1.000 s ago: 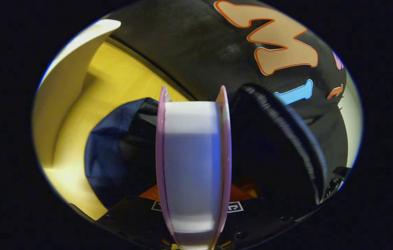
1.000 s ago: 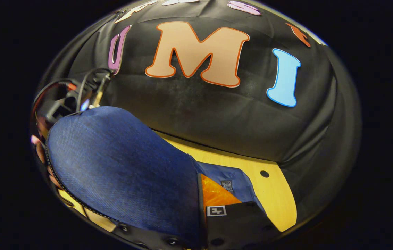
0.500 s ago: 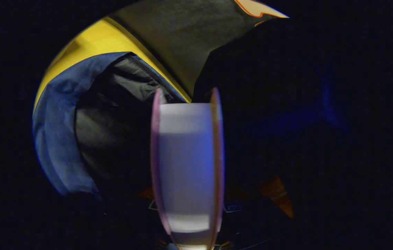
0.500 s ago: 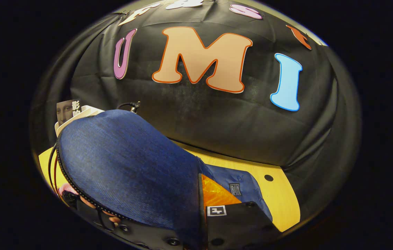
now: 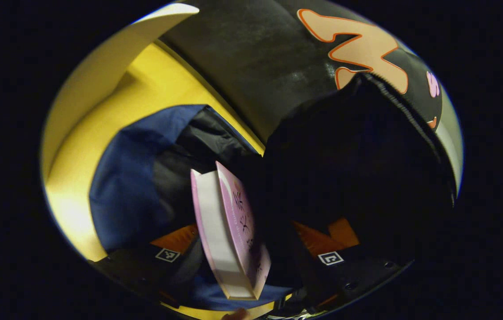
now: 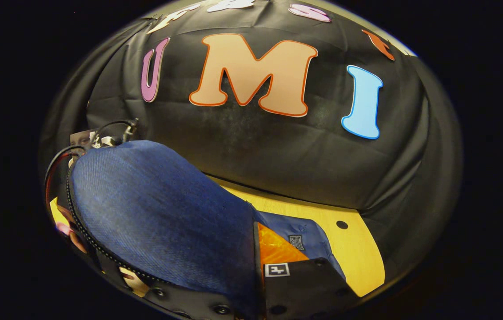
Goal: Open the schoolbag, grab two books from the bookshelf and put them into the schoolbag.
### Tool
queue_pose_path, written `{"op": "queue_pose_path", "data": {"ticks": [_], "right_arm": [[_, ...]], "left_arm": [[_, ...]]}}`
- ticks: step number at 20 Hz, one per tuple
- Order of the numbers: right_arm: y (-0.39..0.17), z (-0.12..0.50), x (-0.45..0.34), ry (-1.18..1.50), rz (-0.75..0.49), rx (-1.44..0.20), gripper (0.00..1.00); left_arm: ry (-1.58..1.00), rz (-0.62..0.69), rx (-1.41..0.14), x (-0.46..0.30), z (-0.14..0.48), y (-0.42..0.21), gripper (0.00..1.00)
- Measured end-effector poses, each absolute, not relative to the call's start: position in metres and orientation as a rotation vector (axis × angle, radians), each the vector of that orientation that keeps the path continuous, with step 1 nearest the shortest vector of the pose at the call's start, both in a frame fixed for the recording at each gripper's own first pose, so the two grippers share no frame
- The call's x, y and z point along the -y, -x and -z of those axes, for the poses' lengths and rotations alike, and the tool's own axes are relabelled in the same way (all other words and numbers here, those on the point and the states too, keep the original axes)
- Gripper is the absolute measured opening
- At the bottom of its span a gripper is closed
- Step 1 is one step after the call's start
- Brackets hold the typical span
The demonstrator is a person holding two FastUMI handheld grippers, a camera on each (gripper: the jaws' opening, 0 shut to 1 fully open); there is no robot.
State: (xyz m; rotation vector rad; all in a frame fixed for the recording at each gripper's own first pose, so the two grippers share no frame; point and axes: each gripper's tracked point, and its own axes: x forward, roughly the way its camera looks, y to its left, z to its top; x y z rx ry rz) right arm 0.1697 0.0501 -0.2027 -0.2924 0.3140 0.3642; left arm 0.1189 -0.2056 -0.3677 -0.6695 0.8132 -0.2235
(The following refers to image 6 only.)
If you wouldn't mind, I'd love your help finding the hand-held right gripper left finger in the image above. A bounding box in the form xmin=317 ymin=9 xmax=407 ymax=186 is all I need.
xmin=143 ymin=284 xmax=254 ymax=320

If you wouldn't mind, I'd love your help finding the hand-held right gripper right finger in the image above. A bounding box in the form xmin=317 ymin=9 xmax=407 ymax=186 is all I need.
xmin=254 ymin=222 xmax=363 ymax=320

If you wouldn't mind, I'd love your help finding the blue schoolbag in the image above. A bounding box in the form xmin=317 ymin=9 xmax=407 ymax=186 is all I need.
xmin=66 ymin=140 xmax=346 ymax=318

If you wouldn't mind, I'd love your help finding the black backdrop cloth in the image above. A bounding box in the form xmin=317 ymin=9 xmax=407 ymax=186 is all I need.
xmin=40 ymin=0 xmax=463 ymax=285

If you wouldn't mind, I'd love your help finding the black cable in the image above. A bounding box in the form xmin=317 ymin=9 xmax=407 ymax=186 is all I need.
xmin=93 ymin=118 xmax=140 ymax=145

